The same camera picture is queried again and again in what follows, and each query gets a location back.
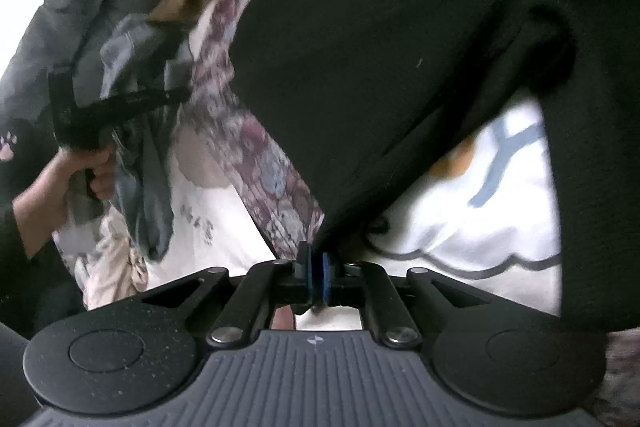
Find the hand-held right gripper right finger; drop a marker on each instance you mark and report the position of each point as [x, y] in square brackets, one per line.
[326, 277]

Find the grey paw print garment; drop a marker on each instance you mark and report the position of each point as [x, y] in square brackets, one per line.
[75, 7]

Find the white printed bed sheet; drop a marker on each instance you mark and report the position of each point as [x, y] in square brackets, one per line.
[500, 207]

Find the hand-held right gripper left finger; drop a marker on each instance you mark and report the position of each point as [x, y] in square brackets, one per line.
[307, 277]

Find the black garment with floral lining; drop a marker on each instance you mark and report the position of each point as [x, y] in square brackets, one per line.
[400, 57]

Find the grey-blue cloth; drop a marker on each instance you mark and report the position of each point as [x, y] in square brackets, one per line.
[145, 187]

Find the person's left hand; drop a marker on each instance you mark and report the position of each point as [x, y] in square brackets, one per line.
[45, 197]

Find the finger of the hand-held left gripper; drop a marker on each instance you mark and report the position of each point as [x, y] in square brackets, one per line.
[150, 98]

